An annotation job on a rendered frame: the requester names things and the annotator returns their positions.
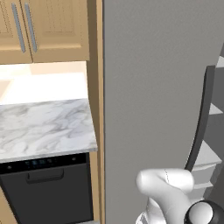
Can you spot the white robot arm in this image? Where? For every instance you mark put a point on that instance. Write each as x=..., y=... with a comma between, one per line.
x=172, y=192

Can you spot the tall light wooden side panel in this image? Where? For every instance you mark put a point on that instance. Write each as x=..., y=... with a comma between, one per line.
x=95, y=73

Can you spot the light wooden cupboard door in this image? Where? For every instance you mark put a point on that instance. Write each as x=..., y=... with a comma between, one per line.
x=6, y=43
x=61, y=32

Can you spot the light wooden base cupboard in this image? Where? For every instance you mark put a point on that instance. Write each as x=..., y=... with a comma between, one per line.
x=5, y=211

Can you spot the grey freezer door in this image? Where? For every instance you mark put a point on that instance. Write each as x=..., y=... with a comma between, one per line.
x=151, y=87

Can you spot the black dishwasher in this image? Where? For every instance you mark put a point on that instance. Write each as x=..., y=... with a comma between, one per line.
x=49, y=198

